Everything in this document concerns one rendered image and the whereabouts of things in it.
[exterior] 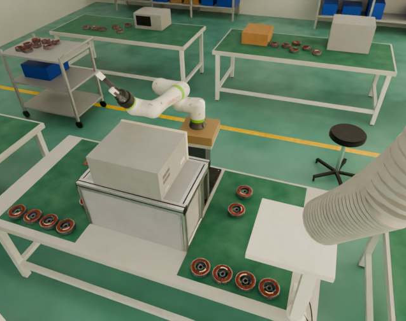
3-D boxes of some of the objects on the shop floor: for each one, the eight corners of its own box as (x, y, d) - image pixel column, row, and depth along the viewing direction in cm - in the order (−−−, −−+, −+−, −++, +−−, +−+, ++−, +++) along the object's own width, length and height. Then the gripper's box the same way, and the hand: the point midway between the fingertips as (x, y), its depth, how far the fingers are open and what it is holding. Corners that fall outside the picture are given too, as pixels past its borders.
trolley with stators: (52, 96, 506) (29, 28, 442) (110, 107, 479) (94, 35, 415) (23, 116, 463) (-7, 44, 399) (85, 130, 436) (64, 54, 371)
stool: (315, 156, 385) (326, 114, 350) (361, 165, 372) (377, 122, 336) (310, 188, 346) (322, 144, 310) (362, 199, 333) (380, 155, 297)
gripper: (130, 115, 191) (111, 100, 171) (106, 88, 199) (85, 71, 179) (139, 106, 191) (122, 90, 171) (116, 79, 199) (95, 61, 179)
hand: (104, 81), depth 176 cm, fingers open, 13 cm apart
